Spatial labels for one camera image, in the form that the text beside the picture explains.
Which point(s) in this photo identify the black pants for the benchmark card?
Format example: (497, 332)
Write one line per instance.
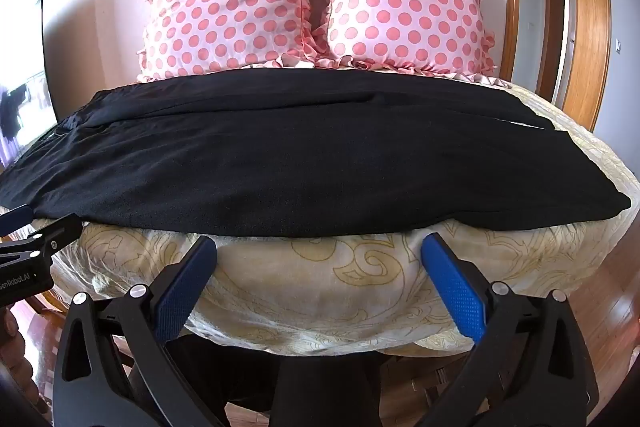
(310, 157)

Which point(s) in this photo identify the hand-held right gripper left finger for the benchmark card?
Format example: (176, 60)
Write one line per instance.
(184, 292)

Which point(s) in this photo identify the wooden door frame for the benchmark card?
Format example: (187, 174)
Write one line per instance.
(585, 7)

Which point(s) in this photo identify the yellow patterned bedspread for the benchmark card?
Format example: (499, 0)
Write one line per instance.
(325, 287)

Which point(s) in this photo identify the brown wooden door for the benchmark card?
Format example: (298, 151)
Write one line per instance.
(550, 32)

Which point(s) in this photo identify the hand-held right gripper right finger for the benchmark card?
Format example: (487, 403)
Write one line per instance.
(454, 293)

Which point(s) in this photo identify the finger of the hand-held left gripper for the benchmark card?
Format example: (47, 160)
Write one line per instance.
(52, 234)
(17, 218)

